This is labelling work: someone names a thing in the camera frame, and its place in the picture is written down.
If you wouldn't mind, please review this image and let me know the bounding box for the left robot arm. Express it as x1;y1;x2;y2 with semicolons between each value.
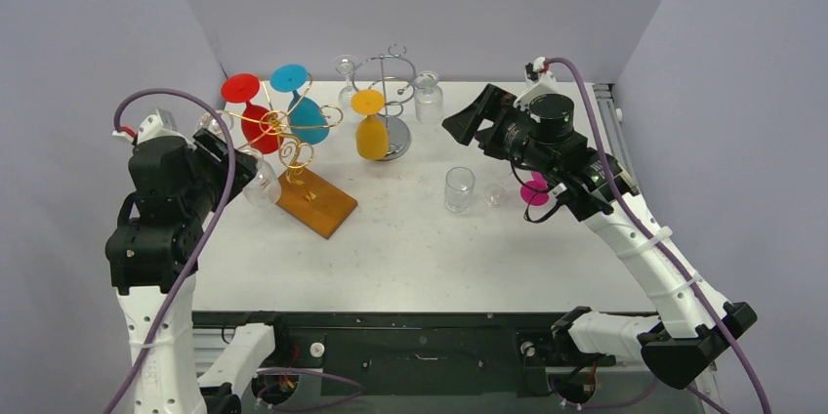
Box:
104;129;292;413

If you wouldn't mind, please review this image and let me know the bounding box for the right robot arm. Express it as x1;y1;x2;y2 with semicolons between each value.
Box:
442;85;757;390

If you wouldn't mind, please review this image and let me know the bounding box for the clear ribbed glass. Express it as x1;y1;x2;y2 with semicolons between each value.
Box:
413;70;443;125

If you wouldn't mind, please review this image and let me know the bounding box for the red wine glass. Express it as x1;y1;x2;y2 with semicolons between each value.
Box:
221;73;281;154

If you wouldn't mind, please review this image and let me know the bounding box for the pink wine glass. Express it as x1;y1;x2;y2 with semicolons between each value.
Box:
520;172;550;206

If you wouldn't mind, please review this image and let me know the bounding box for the yellow wine glass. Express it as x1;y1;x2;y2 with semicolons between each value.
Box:
351;89;390;161

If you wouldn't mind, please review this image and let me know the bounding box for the blue wine glass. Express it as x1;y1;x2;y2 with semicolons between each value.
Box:
269;63;329;145

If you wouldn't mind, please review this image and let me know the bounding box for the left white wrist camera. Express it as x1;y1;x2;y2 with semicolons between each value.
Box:
111;108;184;146

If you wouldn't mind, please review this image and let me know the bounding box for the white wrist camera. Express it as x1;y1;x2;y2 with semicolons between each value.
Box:
111;108;184;146
513;57;559;110

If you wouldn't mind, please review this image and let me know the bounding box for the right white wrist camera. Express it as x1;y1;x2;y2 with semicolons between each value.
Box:
513;57;559;110

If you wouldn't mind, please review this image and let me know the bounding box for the chrome wire glass rack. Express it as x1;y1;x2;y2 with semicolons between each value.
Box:
352;43;416;162

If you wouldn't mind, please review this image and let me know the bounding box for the gold wire glass rack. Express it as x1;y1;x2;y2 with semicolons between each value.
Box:
229;74;357;239

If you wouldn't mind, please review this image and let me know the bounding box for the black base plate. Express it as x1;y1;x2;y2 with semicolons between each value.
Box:
193;310;626;397

